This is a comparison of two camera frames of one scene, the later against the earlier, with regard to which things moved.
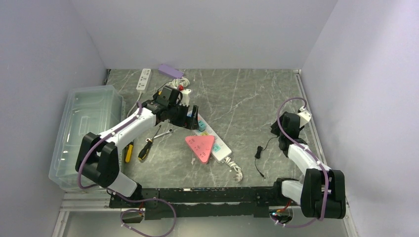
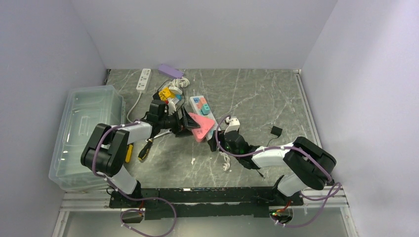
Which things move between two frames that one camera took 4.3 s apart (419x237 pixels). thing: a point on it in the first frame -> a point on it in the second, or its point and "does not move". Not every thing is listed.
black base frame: (195, 203) does not move
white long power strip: (220, 151) -> (200, 107)
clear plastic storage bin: (98, 109) does not move
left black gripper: (187, 122) -> (176, 131)
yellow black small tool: (129, 149) does not move
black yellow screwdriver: (144, 150) does not move
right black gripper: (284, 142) -> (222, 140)
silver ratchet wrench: (170, 130) does not move
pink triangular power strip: (202, 145) -> (207, 126)
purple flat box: (171, 71) does not move
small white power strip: (142, 85) does not move
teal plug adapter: (201, 125) -> (205, 109)
